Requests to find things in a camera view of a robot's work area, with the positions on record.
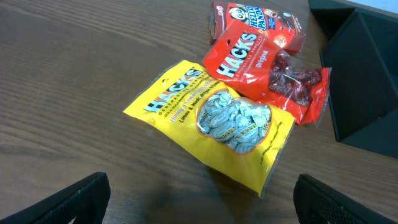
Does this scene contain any dark green open box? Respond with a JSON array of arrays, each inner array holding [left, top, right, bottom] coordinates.
[[308, 0, 397, 157]]

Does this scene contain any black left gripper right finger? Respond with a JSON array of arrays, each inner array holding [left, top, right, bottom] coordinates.
[[293, 174, 397, 224]]

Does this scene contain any yellow Hacks candy bag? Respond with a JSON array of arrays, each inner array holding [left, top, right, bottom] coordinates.
[[124, 60, 295, 197]]

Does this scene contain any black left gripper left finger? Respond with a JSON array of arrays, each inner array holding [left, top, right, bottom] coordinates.
[[1, 172, 111, 224]]

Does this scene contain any red Hacks candy bag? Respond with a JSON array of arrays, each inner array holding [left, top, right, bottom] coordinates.
[[202, 21, 331, 124]]

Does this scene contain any red Hello Panda box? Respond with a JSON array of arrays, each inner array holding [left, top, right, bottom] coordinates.
[[209, 1, 306, 54]]

